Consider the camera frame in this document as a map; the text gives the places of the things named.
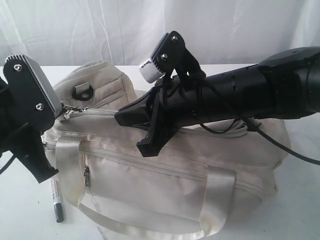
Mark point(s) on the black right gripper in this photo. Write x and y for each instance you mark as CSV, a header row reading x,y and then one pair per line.
x,y
173,103

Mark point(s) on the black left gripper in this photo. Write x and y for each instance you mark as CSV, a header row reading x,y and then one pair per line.
x,y
22,139

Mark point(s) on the cream fabric duffel bag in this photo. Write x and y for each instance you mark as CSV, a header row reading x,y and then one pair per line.
x,y
199,182

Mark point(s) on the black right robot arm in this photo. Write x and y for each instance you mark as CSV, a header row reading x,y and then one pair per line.
x,y
284,86

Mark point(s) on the green-capped white marker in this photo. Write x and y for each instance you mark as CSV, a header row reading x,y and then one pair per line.
x,y
57,201

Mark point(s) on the white backdrop curtain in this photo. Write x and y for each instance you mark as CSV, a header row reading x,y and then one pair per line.
x,y
124,32

